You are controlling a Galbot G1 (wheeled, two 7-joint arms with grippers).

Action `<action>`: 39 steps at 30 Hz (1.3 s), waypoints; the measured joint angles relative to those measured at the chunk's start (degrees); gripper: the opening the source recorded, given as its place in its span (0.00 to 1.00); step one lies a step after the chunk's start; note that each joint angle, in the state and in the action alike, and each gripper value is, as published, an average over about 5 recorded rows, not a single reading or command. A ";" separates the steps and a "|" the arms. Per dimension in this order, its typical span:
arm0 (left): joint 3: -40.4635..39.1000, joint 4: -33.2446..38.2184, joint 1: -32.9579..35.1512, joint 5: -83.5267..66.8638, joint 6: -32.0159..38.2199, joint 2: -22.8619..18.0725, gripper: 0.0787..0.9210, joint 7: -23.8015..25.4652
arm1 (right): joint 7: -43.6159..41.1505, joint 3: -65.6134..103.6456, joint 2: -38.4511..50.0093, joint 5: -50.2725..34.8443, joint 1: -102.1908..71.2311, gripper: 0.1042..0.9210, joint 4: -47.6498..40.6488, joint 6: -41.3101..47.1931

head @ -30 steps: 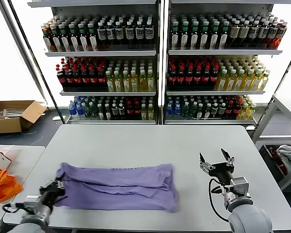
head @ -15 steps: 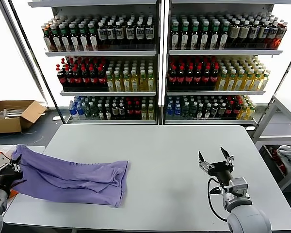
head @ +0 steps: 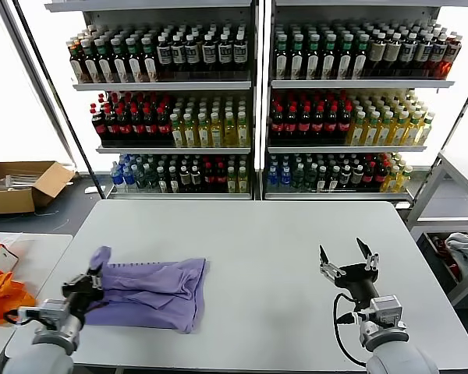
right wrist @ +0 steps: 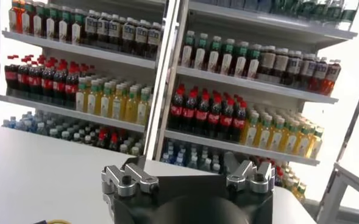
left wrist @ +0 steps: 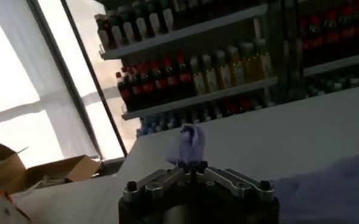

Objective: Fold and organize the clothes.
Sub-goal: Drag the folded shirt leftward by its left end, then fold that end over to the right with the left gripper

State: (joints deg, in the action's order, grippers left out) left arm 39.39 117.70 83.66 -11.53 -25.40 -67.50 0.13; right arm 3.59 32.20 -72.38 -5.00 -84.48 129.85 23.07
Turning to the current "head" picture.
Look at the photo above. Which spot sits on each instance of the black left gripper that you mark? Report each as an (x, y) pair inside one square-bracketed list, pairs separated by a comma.
[(80, 292)]

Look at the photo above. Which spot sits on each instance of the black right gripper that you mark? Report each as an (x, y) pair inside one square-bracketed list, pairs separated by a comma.
[(359, 280)]

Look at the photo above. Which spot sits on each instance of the purple t-shirt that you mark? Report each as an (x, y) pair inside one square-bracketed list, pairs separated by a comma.
[(152, 296)]

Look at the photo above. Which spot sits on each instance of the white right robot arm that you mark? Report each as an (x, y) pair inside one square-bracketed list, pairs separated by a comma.
[(398, 358)]

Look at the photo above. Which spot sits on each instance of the white side table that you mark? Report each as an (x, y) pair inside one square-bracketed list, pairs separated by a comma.
[(43, 249)]

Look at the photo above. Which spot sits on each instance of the black crate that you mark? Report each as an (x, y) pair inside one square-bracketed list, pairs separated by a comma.
[(427, 249)]

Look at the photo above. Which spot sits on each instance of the white paper scrap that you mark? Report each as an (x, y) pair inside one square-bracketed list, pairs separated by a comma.
[(89, 190)]

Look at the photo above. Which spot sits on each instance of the small red label cola bottle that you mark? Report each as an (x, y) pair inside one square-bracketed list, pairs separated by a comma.
[(369, 175), (381, 173), (220, 178), (208, 178)]

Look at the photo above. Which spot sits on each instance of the small white carton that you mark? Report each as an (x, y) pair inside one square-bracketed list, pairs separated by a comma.
[(6, 259)]

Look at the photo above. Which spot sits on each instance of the small yellow juice bottle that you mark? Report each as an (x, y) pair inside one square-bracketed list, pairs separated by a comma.
[(232, 182), (243, 182), (405, 177), (391, 181)]

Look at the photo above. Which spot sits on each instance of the dark green bottle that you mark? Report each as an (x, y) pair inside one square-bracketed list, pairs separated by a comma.
[(152, 179), (298, 178), (141, 178), (311, 178)]

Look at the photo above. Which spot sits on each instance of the clear plastic bag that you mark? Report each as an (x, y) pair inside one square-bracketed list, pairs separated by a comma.
[(8, 238)]

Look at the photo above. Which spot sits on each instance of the orange fabric bag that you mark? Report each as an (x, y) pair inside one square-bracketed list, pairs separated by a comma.
[(0, 296)]

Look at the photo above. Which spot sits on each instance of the red cloth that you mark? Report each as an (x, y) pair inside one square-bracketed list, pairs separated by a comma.
[(446, 257)]

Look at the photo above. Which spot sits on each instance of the blue water bottle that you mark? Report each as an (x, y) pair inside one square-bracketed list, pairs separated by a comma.
[(285, 177), (117, 175), (130, 176), (273, 177)]

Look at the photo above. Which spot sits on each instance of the brown cardboard box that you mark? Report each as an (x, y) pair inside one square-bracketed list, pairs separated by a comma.
[(8, 202)]

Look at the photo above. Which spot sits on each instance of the white crumpled cloth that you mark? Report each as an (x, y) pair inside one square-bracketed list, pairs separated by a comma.
[(466, 249)]

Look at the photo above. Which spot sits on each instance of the clear plastic packaging bundle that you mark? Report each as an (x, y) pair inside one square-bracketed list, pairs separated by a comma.
[(11, 181)]

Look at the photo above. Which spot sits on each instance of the yellow juice bottle green label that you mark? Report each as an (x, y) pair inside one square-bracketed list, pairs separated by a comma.
[(357, 134), (425, 132), (412, 134), (190, 134), (384, 134), (370, 134), (217, 134), (230, 134), (204, 134), (177, 134), (398, 134), (243, 134)]

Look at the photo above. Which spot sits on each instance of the red cap cola bottle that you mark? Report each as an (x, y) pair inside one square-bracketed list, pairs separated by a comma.
[(99, 128), (164, 127), (138, 128), (112, 128), (277, 126), (331, 126), (291, 126), (125, 128), (344, 125), (318, 126), (304, 126), (151, 128)]

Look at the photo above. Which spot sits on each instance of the grey shelf unit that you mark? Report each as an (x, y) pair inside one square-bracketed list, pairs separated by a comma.
[(359, 83), (164, 86)]

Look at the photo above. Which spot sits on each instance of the black slanted pole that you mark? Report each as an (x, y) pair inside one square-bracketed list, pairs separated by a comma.
[(57, 93), (463, 117)]

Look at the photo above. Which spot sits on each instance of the green label tea bottle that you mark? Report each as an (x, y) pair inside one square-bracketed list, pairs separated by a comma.
[(329, 58), (360, 58), (103, 64), (134, 64), (282, 58), (150, 64), (313, 58), (345, 58), (119, 64), (297, 58), (89, 64)]

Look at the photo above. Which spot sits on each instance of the dark drink bottle beige label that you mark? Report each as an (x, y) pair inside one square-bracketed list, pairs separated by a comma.
[(378, 52), (393, 52)]

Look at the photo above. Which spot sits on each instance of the amber tea bottle grey cap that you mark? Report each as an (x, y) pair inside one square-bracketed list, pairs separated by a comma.
[(76, 66)]

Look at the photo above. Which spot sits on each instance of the dark drink bottle blue label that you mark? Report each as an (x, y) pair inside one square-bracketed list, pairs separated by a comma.
[(193, 53), (225, 53), (164, 54), (240, 52), (437, 52), (210, 53), (423, 52), (407, 52), (178, 54)]

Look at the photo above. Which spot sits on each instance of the red drink bottle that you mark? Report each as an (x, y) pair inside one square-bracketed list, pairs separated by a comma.
[(450, 54)]

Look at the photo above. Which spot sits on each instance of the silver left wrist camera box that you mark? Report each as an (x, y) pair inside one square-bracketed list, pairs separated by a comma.
[(54, 311)]

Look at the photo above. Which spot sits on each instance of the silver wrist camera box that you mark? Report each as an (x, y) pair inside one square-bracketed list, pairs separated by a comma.
[(54, 311), (386, 309)]

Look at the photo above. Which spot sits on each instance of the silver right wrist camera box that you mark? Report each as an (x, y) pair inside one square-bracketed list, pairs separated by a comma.
[(386, 309)]

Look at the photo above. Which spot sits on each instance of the grey metal frame table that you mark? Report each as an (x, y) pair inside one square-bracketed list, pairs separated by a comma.
[(466, 171)]

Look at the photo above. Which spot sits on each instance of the grey window post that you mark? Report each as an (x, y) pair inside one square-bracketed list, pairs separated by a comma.
[(37, 83)]

